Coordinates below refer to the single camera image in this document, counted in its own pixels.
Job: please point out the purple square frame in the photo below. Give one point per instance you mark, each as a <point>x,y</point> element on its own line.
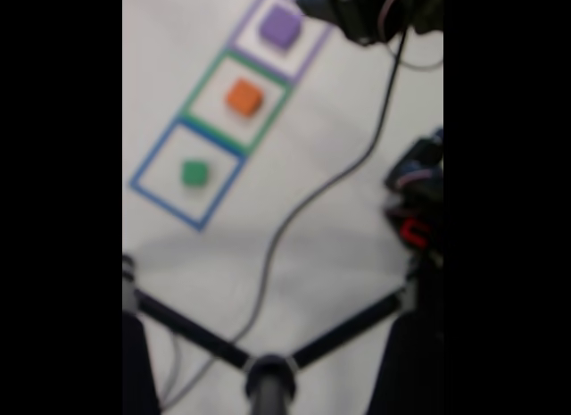
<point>254,60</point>

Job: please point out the large purple cube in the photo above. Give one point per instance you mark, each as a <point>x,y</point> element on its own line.
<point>280,27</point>

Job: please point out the green cube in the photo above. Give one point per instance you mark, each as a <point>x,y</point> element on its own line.
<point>195,172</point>

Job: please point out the green square frame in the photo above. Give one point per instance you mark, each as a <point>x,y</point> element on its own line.
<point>209,129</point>

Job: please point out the orange cube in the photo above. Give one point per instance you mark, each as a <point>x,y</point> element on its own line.
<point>244,98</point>

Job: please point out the blue square frame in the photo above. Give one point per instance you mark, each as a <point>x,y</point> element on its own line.
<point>165,201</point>

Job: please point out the black tripod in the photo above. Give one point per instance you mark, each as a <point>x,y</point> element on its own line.
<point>270,379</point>

